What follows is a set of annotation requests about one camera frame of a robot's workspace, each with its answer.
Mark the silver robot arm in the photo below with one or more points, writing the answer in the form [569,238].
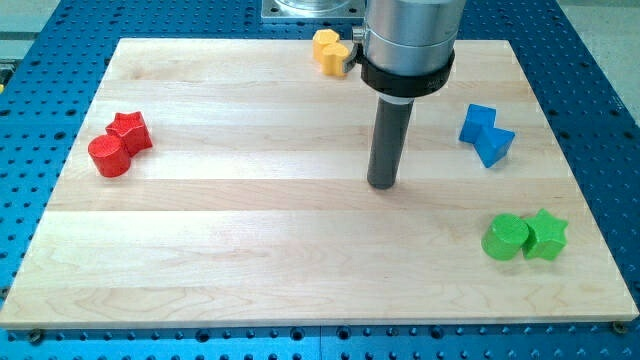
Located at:
[405,47]

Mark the red star block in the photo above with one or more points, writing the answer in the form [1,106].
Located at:
[131,129]

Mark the green star block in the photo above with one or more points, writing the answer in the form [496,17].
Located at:
[546,238]

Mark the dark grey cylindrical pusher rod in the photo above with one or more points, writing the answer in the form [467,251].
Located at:
[390,128]

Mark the wooden board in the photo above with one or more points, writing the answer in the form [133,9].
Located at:
[252,207]

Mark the yellow heart block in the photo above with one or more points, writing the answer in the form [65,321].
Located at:
[332,59]

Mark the yellow hexagon block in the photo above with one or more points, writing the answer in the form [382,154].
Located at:
[321,39]

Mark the blue cube block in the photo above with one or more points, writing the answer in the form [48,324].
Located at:
[477,118]

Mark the blue triangle block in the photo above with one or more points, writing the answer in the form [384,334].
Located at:
[492,144]

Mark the green cylinder block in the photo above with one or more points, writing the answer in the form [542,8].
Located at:
[504,237]

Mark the red cylinder block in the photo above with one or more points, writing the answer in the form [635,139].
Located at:
[109,155]

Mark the blue perforated table plate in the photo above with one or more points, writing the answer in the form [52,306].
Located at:
[49,93]

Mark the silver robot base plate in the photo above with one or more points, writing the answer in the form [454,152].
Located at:
[298,10]

